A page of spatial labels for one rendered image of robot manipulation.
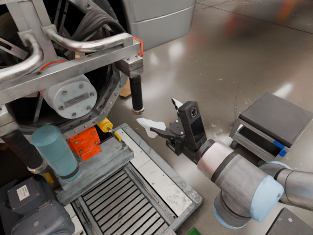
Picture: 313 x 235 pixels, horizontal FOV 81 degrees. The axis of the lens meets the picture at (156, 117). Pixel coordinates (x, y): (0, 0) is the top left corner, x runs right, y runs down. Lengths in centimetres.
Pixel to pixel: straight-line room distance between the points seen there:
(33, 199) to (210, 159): 76
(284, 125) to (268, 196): 102
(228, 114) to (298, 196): 138
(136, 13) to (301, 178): 85
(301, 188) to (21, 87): 64
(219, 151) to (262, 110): 104
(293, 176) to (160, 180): 84
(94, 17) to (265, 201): 58
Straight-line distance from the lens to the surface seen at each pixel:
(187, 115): 41
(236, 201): 46
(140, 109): 64
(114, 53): 53
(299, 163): 175
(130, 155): 127
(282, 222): 109
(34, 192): 98
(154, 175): 127
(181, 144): 49
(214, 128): 168
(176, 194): 122
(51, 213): 93
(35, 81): 48
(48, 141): 67
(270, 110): 149
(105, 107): 86
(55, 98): 57
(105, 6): 81
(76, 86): 57
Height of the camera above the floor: 120
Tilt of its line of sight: 45 degrees down
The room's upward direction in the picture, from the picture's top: straight up
